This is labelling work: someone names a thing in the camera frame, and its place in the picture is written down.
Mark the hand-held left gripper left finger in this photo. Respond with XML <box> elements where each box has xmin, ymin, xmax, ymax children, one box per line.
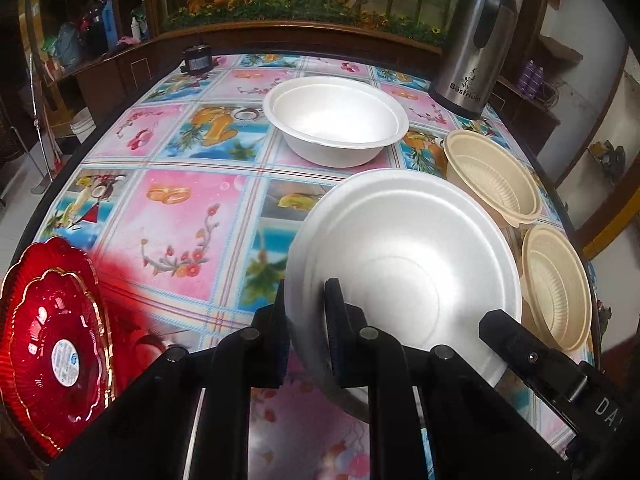
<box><xmin>45</xmin><ymin>280</ymin><xmax>292</xmax><ymax>480</ymax></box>

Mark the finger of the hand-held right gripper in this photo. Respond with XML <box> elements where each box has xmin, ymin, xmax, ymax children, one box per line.
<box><xmin>478</xmin><ymin>310</ymin><xmax>583</xmax><ymax>397</ymax></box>

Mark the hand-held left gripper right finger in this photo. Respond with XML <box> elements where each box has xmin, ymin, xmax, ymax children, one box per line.
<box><xmin>324</xmin><ymin>279</ymin><xmax>571</xmax><ymax>480</ymax></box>

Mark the beige ribbed plastic bowl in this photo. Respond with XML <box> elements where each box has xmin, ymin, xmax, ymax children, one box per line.
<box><xmin>520</xmin><ymin>224</ymin><xmax>593</xmax><ymax>352</ymax></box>
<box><xmin>442</xmin><ymin>130</ymin><xmax>543</xmax><ymax>228</ymax></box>

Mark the white foam bowl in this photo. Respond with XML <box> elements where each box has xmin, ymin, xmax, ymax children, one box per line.
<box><xmin>285</xmin><ymin>169</ymin><xmax>523</xmax><ymax>391</ymax></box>
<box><xmin>262</xmin><ymin>77</ymin><xmax>410</xmax><ymax>168</ymax></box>

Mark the printed fruit tablecloth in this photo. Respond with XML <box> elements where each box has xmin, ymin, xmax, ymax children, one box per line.
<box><xmin>27</xmin><ymin>52</ymin><xmax>598</xmax><ymax>480</ymax></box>

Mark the small red scalloped plate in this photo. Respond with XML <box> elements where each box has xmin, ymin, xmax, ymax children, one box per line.
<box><xmin>10</xmin><ymin>268</ymin><xmax>113</xmax><ymax>423</ymax></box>

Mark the large red scalloped plate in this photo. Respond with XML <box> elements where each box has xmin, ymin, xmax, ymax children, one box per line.
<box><xmin>0</xmin><ymin>236</ymin><xmax>117</xmax><ymax>463</ymax></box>

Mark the stainless steel kettle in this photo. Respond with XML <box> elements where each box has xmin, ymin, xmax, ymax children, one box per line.
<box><xmin>429</xmin><ymin>0</ymin><xmax>518</xmax><ymax>121</ymax></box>

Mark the white bucket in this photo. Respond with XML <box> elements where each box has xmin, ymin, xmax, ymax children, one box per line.
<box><xmin>70</xmin><ymin>112</ymin><xmax>96</xmax><ymax>137</ymax></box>

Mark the small black device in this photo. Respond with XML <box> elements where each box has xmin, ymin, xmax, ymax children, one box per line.
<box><xmin>182</xmin><ymin>46</ymin><xmax>217</xmax><ymax>75</ymax></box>

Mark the blue-grey bag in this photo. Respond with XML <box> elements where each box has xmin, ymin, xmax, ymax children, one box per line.
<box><xmin>52</xmin><ymin>22</ymin><xmax>84</xmax><ymax>68</ymax></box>

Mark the mop with metal handle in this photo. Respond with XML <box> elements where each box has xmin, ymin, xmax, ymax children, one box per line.
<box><xmin>27</xmin><ymin>55</ymin><xmax>63</xmax><ymax>194</ymax></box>

